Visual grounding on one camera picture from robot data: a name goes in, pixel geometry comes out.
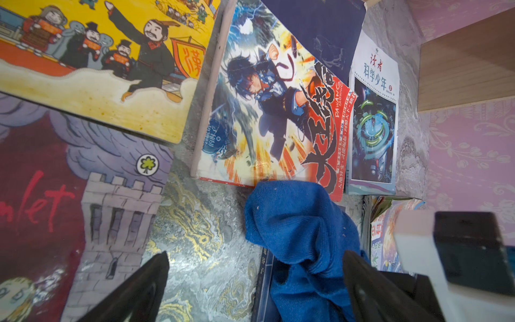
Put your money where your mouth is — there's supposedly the dark blue book yellow label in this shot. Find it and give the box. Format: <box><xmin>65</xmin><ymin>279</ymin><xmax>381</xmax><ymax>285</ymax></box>
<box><xmin>264</xmin><ymin>0</ymin><xmax>366</xmax><ymax>85</ymax></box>

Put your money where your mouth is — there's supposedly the colourful sunflower magazine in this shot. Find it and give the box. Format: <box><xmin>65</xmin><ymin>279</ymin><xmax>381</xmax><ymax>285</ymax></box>
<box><xmin>361</xmin><ymin>195</ymin><xmax>425</xmax><ymax>273</ymax></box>

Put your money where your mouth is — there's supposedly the red manga comic book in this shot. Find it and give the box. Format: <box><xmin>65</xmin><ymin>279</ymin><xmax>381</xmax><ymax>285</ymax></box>
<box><xmin>191</xmin><ymin>1</ymin><xmax>357</xmax><ymax>202</ymax></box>

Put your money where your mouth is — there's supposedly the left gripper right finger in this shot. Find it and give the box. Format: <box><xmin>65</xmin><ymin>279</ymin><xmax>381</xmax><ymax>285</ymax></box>
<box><xmin>343</xmin><ymin>250</ymin><xmax>443</xmax><ymax>321</ymax></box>

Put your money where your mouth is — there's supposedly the navy Guiguzi book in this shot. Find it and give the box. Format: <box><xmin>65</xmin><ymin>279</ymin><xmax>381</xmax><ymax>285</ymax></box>
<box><xmin>251</xmin><ymin>248</ymin><xmax>282</xmax><ymax>322</ymax></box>

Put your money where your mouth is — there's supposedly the wooden two-tier shelf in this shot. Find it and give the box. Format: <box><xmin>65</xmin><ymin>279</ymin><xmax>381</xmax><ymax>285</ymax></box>
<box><xmin>418</xmin><ymin>9</ymin><xmax>514</xmax><ymax>113</ymax></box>

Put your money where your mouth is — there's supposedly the blue cloth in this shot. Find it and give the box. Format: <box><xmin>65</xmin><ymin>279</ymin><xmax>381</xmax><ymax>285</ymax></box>
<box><xmin>244</xmin><ymin>181</ymin><xmax>368</xmax><ymax>321</ymax></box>

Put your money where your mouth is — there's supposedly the Hamlet purple red book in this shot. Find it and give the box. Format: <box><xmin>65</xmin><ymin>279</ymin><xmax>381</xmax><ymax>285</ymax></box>
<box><xmin>1</xmin><ymin>94</ymin><xmax>174</xmax><ymax>321</ymax></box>

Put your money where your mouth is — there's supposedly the yellow history picture book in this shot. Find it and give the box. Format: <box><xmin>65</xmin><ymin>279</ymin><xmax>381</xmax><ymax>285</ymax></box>
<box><xmin>1</xmin><ymin>0</ymin><xmax>221</xmax><ymax>144</ymax></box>

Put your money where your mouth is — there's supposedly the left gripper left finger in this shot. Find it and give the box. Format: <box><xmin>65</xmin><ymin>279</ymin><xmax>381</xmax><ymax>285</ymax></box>
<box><xmin>80</xmin><ymin>252</ymin><xmax>170</xmax><ymax>321</ymax></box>

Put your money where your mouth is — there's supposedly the white science magazine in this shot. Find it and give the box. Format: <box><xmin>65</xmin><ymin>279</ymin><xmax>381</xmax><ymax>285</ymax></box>
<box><xmin>346</xmin><ymin>32</ymin><xmax>400</xmax><ymax>195</ymax></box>

